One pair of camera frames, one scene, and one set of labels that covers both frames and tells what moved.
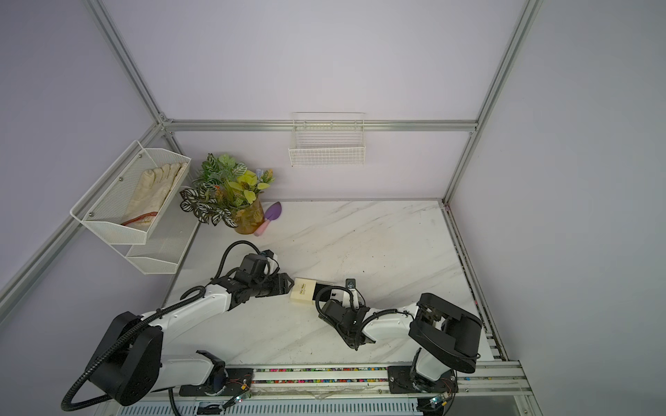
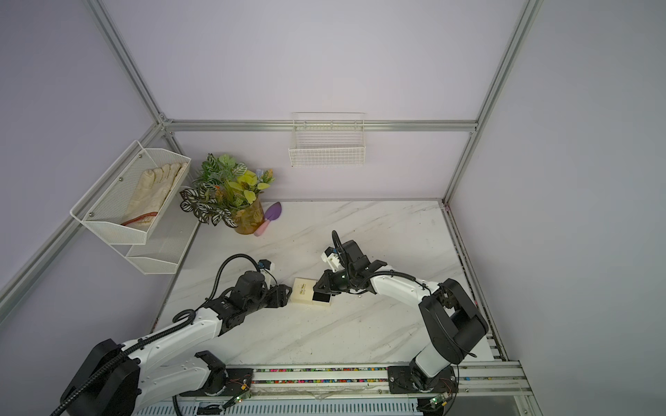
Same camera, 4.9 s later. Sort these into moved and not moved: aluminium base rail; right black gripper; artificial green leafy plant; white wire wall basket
Moved: right black gripper
Not moved: white wire wall basket; aluminium base rail; artificial green leafy plant
